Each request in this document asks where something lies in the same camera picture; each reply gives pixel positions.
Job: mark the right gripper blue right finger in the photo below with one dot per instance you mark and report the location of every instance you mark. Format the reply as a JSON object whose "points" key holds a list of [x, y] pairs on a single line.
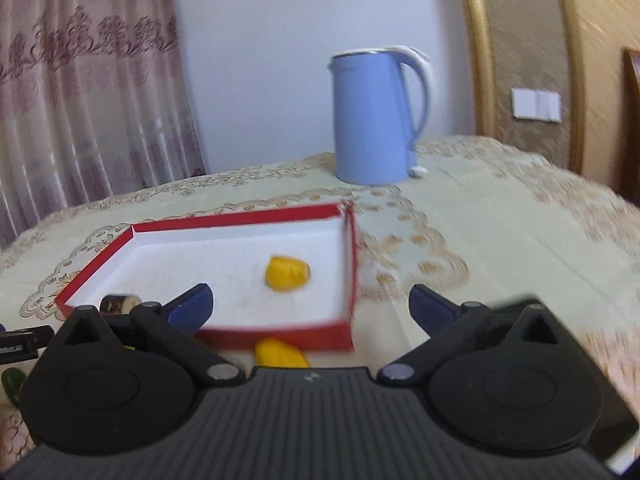
{"points": [[451, 328]]}

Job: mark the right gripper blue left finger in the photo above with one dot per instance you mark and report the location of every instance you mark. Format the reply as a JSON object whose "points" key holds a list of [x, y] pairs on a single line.
{"points": [[171, 328]]}

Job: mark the green cucumber piece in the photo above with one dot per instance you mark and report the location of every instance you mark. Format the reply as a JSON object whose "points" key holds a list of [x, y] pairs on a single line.
{"points": [[12, 381]]}

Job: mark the thick dark sugarcane piece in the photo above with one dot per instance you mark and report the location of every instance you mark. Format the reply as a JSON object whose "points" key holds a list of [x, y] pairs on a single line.
{"points": [[118, 304]]}

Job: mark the yellow pepper piece large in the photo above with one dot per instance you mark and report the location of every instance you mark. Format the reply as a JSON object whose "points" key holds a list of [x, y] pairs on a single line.
{"points": [[272, 352]]}

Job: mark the red shallow cardboard box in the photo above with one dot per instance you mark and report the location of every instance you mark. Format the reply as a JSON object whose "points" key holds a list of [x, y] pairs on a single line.
{"points": [[159, 260]]}

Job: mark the cream embroidered tablecloth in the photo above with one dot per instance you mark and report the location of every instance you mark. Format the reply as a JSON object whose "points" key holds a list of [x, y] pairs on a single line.
{"points": [[487, 222]]}

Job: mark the blue electric kettle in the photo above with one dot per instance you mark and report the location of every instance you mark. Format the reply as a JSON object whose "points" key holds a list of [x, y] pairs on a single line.
{"points": [[374, 133]]}

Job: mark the pink patterned curtain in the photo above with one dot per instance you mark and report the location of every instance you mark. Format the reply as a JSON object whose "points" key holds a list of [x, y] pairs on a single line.
{"points": [[93, 105]]}

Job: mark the white wall switch panel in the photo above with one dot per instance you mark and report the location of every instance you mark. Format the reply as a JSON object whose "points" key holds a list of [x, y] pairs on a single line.
{"points": [[536, 105]]}

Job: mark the dark wooden frame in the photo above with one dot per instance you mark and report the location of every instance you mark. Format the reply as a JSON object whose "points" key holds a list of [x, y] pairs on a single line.
{"points": [[629, 175]]}

